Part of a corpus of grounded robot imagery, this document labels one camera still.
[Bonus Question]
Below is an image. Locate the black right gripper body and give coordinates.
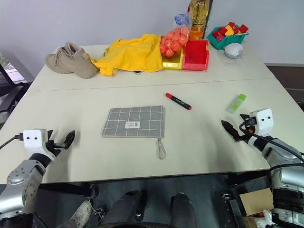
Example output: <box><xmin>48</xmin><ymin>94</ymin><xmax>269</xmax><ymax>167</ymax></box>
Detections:
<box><xmin>238</xmin><ymin>116</ymin><xmax>258</xmax><ymax>143</ymax></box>

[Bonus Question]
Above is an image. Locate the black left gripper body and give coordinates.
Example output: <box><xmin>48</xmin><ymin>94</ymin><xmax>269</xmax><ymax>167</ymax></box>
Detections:
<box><xmin>46</xmin><ymin>139</ymin><xmax>65</xmax><ymax>158</ymax></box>

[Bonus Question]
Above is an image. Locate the grey checked pencil pouch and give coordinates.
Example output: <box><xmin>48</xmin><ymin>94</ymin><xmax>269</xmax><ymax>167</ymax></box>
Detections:
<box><xmin>102</xmin><ymin>105</ymin><xmax>167</xmax><ymax>160</ymax></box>

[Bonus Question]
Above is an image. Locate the green capped glue stick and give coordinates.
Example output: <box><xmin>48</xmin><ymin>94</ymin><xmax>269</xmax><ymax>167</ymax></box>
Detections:
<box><xmin>225</xmin><ymin>93</ymin><xmax>247</xmax><ymax>114</ymax></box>

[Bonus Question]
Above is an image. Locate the clear plastic bag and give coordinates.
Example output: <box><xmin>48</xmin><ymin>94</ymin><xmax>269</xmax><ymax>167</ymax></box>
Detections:
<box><xmin>217</xmin><ymin>48</ymin><xmax>248</xmax><ymax>69</ymax></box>

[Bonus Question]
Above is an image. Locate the black office chair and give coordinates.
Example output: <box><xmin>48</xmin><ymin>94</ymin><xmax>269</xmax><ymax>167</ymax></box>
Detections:
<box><xmin>0</xmin><ymin>50</ymin><xmax>32</xmax><ymax>125</ymax></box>

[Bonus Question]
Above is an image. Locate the red marker pen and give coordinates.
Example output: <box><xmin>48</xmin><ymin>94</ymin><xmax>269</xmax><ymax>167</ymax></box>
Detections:
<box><xmin>165</xmin><ymin>92</ymin><xmax>193</xmax><ymax>111</ymax></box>

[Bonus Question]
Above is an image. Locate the grey white oval device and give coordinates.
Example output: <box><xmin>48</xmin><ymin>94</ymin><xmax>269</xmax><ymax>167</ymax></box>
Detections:
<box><xmin>223</xmin><ymin>42</ymin><xmax>245</xmax><ymax>59</ymax></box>

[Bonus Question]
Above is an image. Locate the brown cardboard box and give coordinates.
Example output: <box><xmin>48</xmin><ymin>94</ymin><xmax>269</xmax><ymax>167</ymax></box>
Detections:
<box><xmin>238</xmin><ymin>187</ymin><xmax>274</xmax><ymax>217</ymax></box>

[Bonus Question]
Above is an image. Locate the white sneaker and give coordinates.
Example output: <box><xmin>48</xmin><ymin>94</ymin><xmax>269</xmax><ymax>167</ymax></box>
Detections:
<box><xmin>68</xmin><ymin>200</ymin><xmax>94</xmax><ymax>228</ymax></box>

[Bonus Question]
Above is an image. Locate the red plastic bin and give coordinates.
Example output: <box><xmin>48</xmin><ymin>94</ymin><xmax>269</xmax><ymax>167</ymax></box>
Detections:
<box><xmin>181</xmin><ymin>39</ymin><xmax>211</xmax><ymax>72</ymax></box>

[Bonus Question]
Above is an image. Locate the beige suede boot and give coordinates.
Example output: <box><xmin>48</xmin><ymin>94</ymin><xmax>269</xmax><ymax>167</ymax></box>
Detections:
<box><xmin>45</xmin><ymin>42</ymin><xmax>99</xmax><ymax>79</ymax></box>

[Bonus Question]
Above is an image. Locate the green plastic bin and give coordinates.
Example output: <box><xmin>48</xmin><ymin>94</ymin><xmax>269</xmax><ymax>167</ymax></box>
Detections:
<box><xmin>206</xmin><ymin>24</ymin><xmax>250</xmax><ymax>51</ymax></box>

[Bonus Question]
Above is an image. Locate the yellow plastic bin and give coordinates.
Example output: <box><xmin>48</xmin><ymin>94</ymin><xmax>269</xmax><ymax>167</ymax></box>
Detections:
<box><xmin>161</xmin><ymin>46</ymin><xmax>185</xmax><ymax>70</ymax></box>

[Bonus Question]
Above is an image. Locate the dark rounded robot leg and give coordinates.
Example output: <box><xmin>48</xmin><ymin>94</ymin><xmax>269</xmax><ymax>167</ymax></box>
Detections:
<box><xmin>169</xmin><ymin>192</ymin><xmax>198</xmax><ymax>228</ymax></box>
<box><xmin>102</xmin><ymin>190</ymin><xmax>148</xmax><ymax>228</ymax></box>

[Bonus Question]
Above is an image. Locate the bag of orange balls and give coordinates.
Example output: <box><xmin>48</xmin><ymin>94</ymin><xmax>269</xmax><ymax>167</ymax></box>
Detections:
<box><xmin>159</xmin><ymin>12</ymin><xmax>192</xmax><ymax>58</ymax></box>

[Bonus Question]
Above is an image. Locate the yellow cloth garment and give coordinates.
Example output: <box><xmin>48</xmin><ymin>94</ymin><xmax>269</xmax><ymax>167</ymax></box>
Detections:
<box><xmin>88</xmin><ymin>34</ymin><xmax>165</xmax><ymax>77</ymax></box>

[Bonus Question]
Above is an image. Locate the yellow cooking oil bottle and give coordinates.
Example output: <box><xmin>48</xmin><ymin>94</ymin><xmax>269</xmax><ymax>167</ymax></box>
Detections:
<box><xmin>189</xmin><ymin>0</ymin><xmax>211</xmax><ymax>41</ymax></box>

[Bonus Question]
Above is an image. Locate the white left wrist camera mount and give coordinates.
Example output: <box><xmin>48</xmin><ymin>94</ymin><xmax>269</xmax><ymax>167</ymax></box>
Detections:
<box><xmin>22</xmin><ymin>129</ymin><xmax>56</xmax><ymax>158</ymax></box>

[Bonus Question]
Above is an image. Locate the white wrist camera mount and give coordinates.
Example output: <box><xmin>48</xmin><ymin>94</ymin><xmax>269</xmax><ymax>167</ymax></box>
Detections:
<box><xmin>22</xmin><ymin>129</ymin><xmax>56</xmax><ymax>158</ymax></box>
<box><xmin>249</xmin><ymin>108</ymin><xmax>274</xmax><ymax>138</ymax></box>

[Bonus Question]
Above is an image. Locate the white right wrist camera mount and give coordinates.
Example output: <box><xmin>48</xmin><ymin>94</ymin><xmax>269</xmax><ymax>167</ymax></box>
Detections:
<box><xmin>249</xmin><ymin>108</ymin><xmax>274</xmax><ymax>138</ymax></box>

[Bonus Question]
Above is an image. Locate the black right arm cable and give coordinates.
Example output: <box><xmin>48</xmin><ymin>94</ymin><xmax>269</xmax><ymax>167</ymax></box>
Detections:
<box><xmin>239</xmin><ymin>122</ymin><xmax>304</xmax><ymax>178</ymax></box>

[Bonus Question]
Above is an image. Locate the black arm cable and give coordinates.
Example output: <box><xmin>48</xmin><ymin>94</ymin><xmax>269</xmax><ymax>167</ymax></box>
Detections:
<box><xmin>239</xmin><ymin>122</ymin><xmax>304</xmax><ymax>178</ymax></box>
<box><xmin>0</xmin><ymin>133</ymin><xmax>24</xmax><ymax>151</ymax></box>

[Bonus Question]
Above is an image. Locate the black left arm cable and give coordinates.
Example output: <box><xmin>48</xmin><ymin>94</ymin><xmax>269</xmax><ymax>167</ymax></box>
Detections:
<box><xmin>0</xmin><ymin>133</ymin><xmax>24</xmax><ymax>151</ymax></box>

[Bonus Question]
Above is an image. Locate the dark upright post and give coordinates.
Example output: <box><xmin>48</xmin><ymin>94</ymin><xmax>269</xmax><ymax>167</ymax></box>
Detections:
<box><xmin>204</xmin><ymin>0</ymin><xmax>215</xmax><ymax>37</ymax></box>

